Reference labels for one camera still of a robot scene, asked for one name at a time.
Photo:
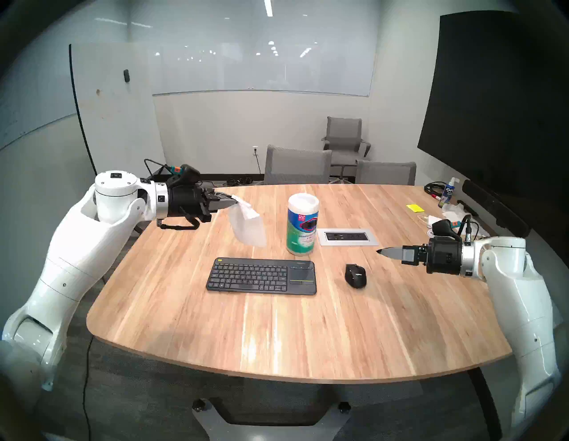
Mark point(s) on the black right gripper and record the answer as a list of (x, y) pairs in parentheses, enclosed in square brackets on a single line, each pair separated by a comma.
[(444, 255)]

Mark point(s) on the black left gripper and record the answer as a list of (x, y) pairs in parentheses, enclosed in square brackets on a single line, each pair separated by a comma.
[(186, 204)]

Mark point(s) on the white disinfecting wipe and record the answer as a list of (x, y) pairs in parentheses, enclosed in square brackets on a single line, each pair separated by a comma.
[(249, 226)]

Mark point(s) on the black Logitech mouse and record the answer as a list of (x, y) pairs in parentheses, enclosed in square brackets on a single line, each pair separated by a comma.
[(355, 275)]

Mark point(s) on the black Logitech keyboard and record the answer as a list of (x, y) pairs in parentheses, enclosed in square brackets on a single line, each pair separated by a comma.
[(262, 275)]

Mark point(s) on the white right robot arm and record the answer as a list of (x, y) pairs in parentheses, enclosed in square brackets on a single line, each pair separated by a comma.
[(520, 302)]

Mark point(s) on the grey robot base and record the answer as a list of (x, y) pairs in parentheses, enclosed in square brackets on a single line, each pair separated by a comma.
[(271, 429)]

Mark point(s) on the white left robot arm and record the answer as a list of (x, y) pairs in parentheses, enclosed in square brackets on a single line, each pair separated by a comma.
[(66, 266)]

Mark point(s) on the disinfecting wipes canister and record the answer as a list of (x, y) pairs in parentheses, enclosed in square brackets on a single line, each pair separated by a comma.
[(302, 226)]

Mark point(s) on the white power adapter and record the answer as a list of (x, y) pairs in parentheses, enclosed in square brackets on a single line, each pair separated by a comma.
[(431, 221)]

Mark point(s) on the yellow sticky note pad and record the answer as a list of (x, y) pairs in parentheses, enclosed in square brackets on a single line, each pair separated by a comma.
[(415, 208)]

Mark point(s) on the crumpled white tissue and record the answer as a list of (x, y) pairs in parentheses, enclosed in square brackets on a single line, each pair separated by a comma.
[(455, 213)]

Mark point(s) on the blue whiteboard cleaner spray bottle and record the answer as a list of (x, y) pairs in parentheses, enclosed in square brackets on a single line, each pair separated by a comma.
[(447, 193)]

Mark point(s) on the white table power outlet panel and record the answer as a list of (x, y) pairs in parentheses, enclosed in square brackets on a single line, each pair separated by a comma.
[(346, 237)]

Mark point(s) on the grey mesh office chair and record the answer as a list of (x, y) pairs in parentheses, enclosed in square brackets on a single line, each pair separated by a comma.
[(298, 165), (386, 173)]

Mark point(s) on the black video conference bar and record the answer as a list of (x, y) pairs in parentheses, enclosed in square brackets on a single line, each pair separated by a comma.
[(495, 208)]

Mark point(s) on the grey office chair with armrests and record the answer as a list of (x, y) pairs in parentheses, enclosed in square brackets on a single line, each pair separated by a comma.
[(344, 133)]

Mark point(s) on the mobile whiteboard on stand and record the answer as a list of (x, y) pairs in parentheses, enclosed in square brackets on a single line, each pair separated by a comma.
[(120, 106)]

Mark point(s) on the large black TV screen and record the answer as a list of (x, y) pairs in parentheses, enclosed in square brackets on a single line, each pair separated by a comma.
[(498, 111)]

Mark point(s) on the black table leg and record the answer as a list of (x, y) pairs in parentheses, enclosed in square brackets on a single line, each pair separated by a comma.
[(484, 400)]

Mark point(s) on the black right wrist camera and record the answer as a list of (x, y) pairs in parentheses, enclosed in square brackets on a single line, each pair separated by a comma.
[(444, 229)]

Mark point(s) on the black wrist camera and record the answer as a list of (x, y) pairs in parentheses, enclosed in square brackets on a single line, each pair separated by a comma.
[(444, 229), (184, 173)]

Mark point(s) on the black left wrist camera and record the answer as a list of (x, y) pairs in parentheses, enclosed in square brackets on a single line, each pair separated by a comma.
[(184, 173)]

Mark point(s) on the glass wall whiteboard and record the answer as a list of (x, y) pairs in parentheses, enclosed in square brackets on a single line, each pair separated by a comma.
[(249, 49)]

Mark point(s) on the wall board with writing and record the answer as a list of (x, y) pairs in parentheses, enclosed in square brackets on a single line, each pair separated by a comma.
[(31, 102)]

